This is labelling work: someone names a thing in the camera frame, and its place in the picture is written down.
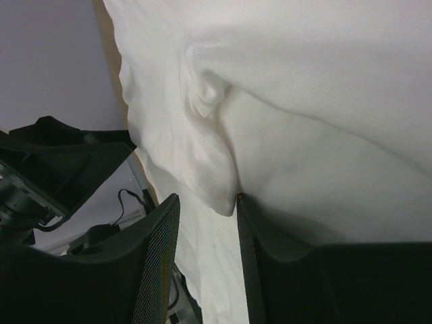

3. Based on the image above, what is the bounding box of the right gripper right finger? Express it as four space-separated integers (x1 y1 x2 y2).
236 194 431 323

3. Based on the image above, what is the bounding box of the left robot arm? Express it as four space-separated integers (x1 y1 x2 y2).
1 116 136 246

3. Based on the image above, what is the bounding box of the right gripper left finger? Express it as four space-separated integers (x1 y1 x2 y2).
1 194 180 323

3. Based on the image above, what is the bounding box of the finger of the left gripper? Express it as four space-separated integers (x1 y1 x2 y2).
1 116 136 216

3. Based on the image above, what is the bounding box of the white t shirt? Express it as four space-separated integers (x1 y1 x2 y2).
105 1 431 323

